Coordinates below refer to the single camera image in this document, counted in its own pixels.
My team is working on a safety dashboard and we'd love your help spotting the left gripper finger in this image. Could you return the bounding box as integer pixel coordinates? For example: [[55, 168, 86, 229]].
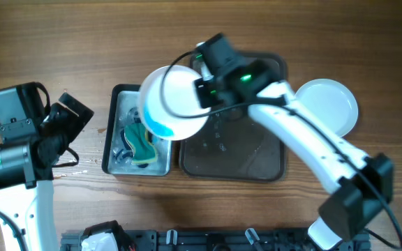
[[68, 113, 94, 139], [59, 93, 94, 117]]

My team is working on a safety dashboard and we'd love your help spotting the green yellow sponge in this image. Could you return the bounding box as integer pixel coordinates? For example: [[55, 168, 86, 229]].
[[124, 123, 157, 165]]

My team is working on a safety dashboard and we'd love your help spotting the white plate blue streak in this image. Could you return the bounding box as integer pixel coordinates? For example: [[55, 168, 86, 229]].
[[137, 65, 211, 141]]

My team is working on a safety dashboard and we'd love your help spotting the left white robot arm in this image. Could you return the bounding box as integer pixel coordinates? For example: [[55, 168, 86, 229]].
[[0, 93, 94, 250]]

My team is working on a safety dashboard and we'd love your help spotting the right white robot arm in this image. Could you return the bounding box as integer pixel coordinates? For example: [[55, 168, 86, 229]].
[[200, 60, 402, 250]]

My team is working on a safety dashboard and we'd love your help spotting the black soapy water tray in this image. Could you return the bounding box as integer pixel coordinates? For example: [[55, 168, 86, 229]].
[[102, 84, 172, 176]]

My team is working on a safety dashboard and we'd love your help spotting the brown serving tray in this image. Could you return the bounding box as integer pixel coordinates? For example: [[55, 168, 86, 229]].
[[178, 51, 288, 183]]

